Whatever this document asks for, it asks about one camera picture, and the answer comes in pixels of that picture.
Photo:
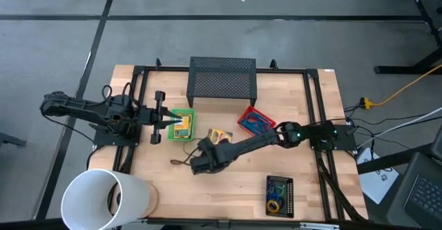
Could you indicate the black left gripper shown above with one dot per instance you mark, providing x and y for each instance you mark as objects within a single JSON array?
[{"x": 152, "y": 116}]

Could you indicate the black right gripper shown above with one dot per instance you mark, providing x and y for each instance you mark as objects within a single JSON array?
[{"x": 210, "y": 159}]

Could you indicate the green plastic basket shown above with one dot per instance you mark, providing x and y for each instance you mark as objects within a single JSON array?
[{"x": 193, "y": 119}]

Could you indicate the red plastic basket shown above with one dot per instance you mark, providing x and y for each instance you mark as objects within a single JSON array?
[{"x": 243, "y": 114}]

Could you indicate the blue coil wristband keyring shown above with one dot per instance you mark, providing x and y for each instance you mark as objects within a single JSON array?
[{"x": 272, "y": 192}]

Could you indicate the yellow coil wristband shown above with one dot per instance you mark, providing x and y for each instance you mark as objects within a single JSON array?
[{"x": 268, "y": 206}]

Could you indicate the green coil wristband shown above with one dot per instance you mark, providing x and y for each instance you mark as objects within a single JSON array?
[{"x": 283, "y": 190}]

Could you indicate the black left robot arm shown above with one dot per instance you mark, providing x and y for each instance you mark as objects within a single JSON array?
[{"x": 76, "y": 107}]

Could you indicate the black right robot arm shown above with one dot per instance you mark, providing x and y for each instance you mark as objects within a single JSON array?
[{"x": 255, "y": 142}]

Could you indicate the black desk legs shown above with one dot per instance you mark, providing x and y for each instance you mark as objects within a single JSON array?
[{"x": 397, "y": 69}]

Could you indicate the black mesh shelf riser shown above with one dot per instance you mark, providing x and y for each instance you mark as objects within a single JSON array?
[{"x": 222, "y": 81}]

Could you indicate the black plastic basket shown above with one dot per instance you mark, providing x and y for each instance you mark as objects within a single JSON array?
[{"x": 291, "y": 202}]

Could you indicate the white cylinder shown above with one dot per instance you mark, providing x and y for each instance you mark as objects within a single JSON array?
[{"x": 89, "y": 202}]

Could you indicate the silver label plate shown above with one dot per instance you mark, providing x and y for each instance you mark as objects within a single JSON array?
[{"x": 317, "y": 226}]

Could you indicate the black chair base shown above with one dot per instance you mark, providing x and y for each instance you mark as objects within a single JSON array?
[{"x": 10, "y": 141}]

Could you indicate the white box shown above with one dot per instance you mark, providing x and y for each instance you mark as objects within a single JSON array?
[{"x": 376, "y": 185}]

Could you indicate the dark grey laptop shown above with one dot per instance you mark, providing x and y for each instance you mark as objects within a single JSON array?
[{"x": 424, "y": 195}]

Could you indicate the black aluminium table frame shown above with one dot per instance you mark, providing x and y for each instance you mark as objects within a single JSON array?
[{"x": 165, "y": 69}]

